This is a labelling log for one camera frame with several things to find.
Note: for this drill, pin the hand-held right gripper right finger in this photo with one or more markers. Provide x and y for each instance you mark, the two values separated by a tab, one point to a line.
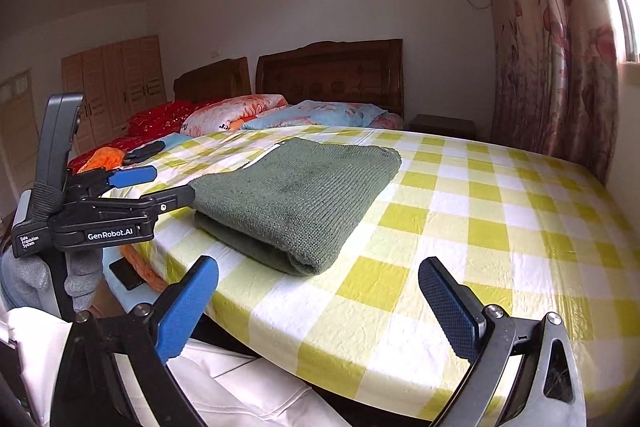
450	307

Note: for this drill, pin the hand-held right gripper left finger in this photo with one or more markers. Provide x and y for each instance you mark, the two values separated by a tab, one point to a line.
187	307

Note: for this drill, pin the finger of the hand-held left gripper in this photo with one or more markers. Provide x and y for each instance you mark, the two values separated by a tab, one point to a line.
132	177
160	199

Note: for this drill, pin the green knit sweater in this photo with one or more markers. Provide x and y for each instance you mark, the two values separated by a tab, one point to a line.
300	197

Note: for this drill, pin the person's left hand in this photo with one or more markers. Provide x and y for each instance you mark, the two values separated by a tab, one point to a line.
85	277

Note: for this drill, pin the black cloth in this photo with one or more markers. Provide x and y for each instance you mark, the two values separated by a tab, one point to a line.
142	152

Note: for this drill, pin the orange cloth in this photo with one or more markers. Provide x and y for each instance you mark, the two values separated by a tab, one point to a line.
102	158

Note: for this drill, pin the light blue sheet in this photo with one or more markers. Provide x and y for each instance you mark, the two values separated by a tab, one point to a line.
172	142

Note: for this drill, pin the red quilt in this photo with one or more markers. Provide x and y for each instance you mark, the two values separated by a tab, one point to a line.
160	117

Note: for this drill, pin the flat black device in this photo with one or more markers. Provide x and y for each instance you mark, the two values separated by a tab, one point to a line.
124	274

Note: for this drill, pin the wooden door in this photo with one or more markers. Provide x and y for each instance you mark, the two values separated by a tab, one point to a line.
17	142

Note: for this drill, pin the yellow checked bed sheet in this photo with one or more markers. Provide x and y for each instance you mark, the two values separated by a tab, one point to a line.
450	217

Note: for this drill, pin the light wooden wardrobe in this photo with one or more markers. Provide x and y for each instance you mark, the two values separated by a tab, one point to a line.
115	82

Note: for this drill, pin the pink floral quilt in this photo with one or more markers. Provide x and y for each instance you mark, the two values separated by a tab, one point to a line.
235	114

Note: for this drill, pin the narrow wooden headboard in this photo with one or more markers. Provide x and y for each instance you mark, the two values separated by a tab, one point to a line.
215	82

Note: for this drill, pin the dark wooden nightstand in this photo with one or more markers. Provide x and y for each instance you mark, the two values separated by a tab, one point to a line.
442	126

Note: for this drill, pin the blue floral quilt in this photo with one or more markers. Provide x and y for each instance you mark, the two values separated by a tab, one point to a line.
320	112

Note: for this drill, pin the wide wooden headboard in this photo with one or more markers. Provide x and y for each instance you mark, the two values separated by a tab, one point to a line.
330	72

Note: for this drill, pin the pink floral curtain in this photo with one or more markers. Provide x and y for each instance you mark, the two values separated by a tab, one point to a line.
550	57

